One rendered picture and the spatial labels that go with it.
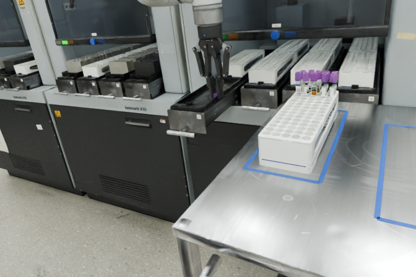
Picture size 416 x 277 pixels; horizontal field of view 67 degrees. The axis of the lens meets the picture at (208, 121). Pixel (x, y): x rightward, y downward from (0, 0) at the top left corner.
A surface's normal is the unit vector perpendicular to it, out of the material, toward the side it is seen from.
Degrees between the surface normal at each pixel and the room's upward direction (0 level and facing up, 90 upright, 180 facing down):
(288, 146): 90
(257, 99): 90
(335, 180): 0
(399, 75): 90
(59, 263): 0
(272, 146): 90
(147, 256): 0
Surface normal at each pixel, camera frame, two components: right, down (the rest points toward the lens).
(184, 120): -0.46, 0.39
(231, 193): -0.11, -0.92
